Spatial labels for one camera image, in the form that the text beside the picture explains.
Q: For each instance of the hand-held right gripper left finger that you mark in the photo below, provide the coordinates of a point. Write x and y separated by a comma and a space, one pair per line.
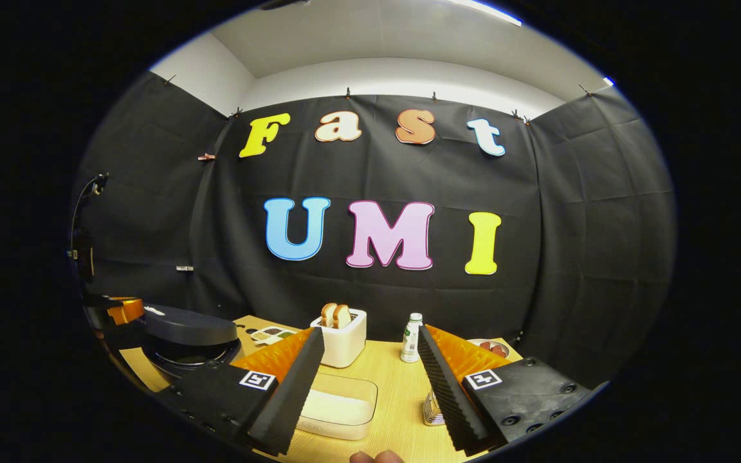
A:
293, 399

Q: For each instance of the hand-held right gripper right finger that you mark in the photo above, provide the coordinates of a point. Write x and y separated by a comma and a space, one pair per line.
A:
451, 399

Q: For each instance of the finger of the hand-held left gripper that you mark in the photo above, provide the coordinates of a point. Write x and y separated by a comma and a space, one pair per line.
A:
125, 311

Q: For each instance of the dark grey rice cooker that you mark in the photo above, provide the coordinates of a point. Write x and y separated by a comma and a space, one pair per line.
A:
184, 328

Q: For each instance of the clear plastic container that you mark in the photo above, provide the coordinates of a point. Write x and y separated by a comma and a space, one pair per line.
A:
345, 384

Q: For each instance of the white round plate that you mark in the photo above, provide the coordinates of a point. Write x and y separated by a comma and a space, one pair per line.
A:
473, 341

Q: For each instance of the red meat slice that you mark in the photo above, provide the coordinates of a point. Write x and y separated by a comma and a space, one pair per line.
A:
487, 347
501, 352

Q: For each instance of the white drink bottle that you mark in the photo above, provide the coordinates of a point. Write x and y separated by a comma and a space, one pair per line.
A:
411, 344

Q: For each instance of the white divided grain dish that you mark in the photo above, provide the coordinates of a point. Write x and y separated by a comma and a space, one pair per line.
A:
274, 333

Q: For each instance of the white toaster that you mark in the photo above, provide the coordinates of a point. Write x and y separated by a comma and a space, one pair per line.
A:
345, 344

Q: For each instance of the black backdrop cloth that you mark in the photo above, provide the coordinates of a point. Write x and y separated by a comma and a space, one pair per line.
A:
570, 225

